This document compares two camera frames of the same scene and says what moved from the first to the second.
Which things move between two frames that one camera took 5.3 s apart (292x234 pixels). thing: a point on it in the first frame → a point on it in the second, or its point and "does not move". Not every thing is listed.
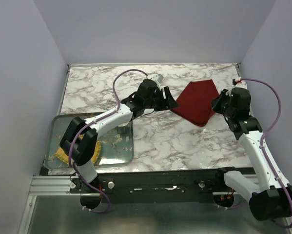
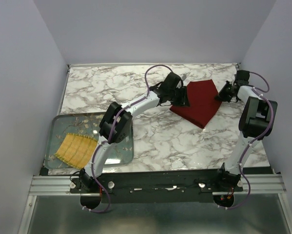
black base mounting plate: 197,185 does not move
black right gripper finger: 218,103 → 220,96
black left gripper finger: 173,104 → 184,101
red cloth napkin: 195,102 does not move
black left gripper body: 159,103 → 177,96
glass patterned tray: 116,148 does not move
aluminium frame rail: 59,185 does not move
